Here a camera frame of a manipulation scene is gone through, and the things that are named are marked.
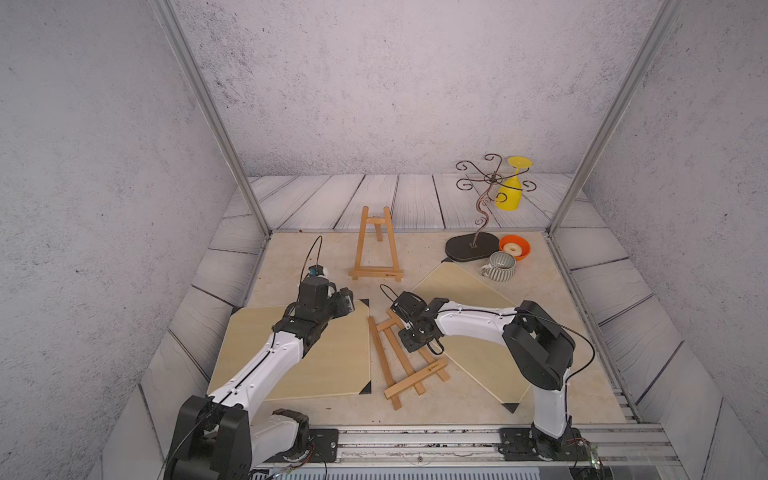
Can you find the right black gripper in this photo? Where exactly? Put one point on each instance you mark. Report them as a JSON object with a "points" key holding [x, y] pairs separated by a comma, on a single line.
{"points": [[409, 345]]}

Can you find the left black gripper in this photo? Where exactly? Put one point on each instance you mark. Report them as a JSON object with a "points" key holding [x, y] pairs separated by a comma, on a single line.
{"points": [[344, 303]]}

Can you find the light wooden canvas board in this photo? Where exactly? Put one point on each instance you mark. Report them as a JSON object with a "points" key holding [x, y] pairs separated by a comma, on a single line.
{"points": [[338, 363], [474, 354]]}

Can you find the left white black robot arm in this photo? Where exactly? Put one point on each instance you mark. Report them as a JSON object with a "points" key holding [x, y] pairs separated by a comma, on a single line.
{"points": [[214, 437]]}

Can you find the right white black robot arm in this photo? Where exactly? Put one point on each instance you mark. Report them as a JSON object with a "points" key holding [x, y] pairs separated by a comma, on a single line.
{"points": [[542, 349]]}

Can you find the grey striped ceramic mug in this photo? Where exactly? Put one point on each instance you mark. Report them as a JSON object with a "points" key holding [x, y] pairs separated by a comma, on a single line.
{"points": [[500, 267]]}

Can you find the orange bowl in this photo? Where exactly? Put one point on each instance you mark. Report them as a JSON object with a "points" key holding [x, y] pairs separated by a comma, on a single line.
{"points": [[516, 246]]}

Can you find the brown metal scroll stand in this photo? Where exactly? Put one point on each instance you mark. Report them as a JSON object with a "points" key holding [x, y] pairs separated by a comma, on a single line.
{"points": [[480, 244]]}

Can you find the yellow plastic goblet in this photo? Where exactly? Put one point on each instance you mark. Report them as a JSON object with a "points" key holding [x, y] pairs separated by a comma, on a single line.
{"points": [[512, 188]]}

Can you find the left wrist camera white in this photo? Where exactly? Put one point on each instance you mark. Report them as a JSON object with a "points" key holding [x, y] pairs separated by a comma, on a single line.
{"points": [[317, 271]]}

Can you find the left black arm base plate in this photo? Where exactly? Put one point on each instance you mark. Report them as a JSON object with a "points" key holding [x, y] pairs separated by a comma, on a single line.
{"points": [[321, 447]]}

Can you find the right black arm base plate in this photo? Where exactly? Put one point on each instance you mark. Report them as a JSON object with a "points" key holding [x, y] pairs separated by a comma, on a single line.
{"points": [[529, 444]]}

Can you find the left aluminium frame post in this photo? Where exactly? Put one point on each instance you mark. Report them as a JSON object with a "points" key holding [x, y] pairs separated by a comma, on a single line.
{"points": [[179, 44]]}

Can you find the aluminium frame post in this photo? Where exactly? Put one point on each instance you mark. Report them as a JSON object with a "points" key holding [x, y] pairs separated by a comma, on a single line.
{"points": [[659, 29], [179, 44]]}

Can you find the aluminium front rail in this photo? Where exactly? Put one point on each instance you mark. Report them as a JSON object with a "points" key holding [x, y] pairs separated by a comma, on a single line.
{"points": [[613, 447]]}

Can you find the right aluminium frame post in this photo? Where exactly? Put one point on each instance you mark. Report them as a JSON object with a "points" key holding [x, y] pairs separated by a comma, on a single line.
{"points": [[659, 29]]}

